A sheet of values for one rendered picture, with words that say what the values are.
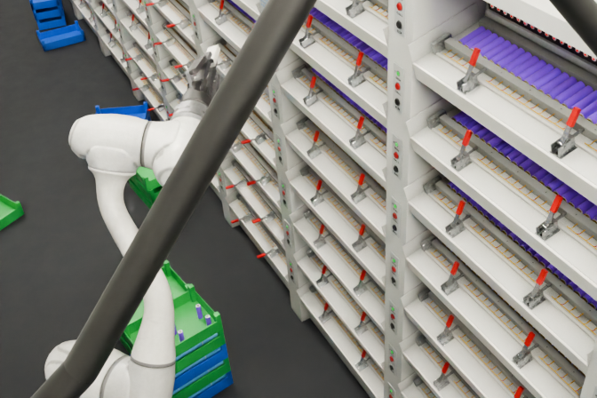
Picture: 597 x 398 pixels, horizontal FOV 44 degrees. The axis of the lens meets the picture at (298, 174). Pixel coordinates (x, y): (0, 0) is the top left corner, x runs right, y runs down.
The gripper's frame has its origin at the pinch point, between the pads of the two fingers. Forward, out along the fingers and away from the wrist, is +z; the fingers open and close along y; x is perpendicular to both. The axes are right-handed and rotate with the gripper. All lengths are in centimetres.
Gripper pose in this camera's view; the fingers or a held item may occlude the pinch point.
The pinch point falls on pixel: (211, 56)
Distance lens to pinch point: 183.7
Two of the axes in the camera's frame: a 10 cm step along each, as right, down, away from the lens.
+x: -9.0, 2.1, 3.8
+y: -4.2, -6.5, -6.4
